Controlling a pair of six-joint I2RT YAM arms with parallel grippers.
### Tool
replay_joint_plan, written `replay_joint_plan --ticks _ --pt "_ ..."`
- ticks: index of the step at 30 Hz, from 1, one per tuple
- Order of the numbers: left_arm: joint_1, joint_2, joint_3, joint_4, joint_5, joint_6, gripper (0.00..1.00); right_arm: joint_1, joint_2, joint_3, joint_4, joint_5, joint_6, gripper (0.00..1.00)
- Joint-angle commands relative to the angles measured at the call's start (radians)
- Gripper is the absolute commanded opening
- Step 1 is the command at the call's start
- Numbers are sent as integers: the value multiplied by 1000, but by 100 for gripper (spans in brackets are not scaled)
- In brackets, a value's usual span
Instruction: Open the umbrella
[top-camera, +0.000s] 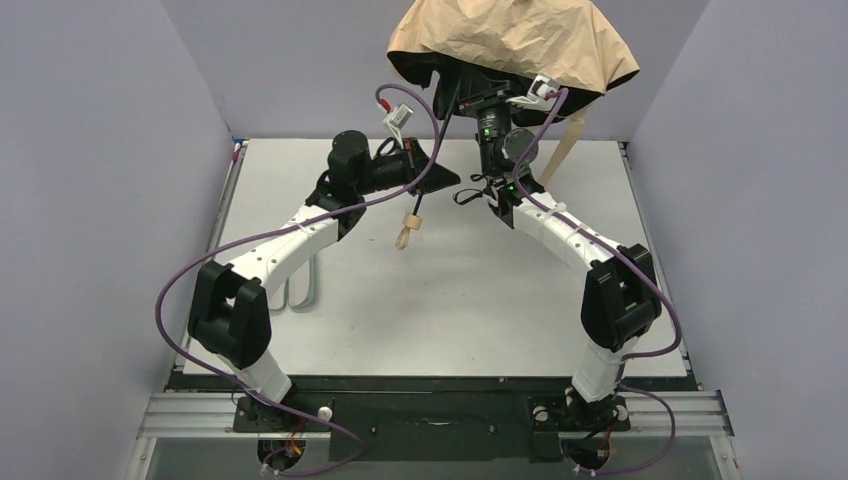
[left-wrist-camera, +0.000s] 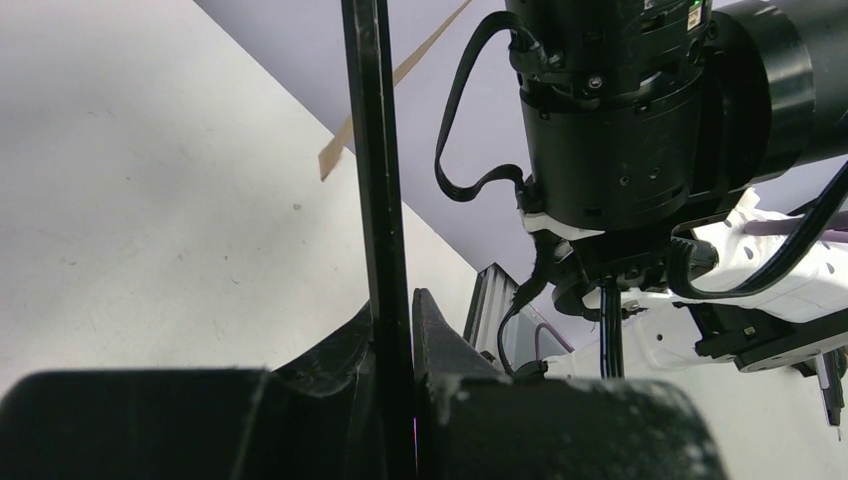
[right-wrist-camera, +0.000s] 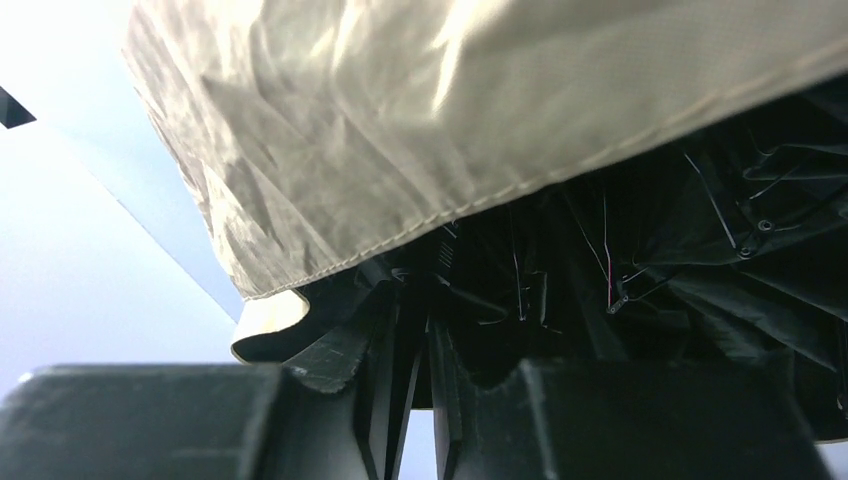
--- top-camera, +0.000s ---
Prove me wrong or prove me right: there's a beige patterned umbrella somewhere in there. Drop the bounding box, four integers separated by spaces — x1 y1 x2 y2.
386 0 641 252

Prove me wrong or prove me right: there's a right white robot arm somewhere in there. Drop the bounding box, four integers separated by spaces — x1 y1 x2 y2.
434 66 662 403

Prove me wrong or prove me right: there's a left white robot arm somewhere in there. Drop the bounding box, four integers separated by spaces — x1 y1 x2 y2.
188 130 460 402

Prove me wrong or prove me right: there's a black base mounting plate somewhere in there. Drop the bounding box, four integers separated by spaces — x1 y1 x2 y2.
165 375 697 463

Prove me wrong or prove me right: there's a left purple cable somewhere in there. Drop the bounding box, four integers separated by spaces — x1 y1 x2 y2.
154 83 443 478

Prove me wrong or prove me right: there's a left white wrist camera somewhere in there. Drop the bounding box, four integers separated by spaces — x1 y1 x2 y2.
377 98 414 147

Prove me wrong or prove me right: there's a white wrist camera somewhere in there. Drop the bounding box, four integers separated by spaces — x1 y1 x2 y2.
506 74 561 112
377 98 414 147

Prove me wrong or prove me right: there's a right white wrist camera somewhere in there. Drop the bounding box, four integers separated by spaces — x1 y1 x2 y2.
506 74 561 112

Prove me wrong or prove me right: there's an aluminium rail frame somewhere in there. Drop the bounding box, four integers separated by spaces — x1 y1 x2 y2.
125 390 743 480

